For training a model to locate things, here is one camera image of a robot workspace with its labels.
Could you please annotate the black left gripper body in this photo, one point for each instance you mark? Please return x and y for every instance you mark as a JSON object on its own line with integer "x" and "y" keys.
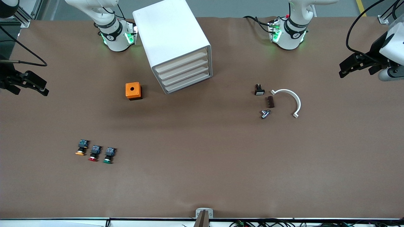
{"x": 375, "y": 52}

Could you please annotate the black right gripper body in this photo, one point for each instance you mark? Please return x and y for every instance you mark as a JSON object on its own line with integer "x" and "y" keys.
{"x": 6, "y": 77}

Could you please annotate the yellow push button switch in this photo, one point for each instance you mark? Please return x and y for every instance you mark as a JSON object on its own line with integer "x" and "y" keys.
{"x": 82, "y": 147}

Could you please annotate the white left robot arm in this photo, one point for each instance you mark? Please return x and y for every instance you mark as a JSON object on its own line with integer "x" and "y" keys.
{"x": 290, "y": 41}

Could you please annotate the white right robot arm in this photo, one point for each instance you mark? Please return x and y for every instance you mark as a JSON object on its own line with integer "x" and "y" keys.
{"x": 116, "y": 41}

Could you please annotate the white curved plastic arc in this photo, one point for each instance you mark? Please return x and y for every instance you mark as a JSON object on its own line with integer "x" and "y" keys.
{"x": 288, "y": 91}

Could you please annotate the brown terminal block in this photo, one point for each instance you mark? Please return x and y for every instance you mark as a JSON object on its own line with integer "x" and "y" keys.
{"x": 270, "y": 102}

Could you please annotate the silver metal fitting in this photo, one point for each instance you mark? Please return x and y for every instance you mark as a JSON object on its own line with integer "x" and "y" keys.
{"x": 265, "y": 113}

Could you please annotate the aluminium frame profile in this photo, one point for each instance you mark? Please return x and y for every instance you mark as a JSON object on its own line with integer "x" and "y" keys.
{"x": 383, "y": 20}
{"x": 25, "y": 19}

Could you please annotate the red push button switch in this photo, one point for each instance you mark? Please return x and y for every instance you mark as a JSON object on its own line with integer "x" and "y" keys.
{"x": 94, "y": 153}

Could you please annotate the orange button enclosure box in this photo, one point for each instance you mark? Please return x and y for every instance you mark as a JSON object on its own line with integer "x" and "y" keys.
{"x": 133, "y": 90}

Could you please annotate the small black white switch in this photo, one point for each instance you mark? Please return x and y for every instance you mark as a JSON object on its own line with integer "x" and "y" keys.
{"x": 259, "y": 90}

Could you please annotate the green push button switch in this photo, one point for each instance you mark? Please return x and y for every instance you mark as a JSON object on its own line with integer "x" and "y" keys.
{"x": 109, "y": 155}

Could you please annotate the white table edge rail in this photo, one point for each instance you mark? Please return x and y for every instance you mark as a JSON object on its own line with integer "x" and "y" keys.
{"x": 63, "y": 223}

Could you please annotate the grey metal table bracket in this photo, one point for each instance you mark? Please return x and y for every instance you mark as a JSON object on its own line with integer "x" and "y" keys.
{"x": 199, "y": 212}

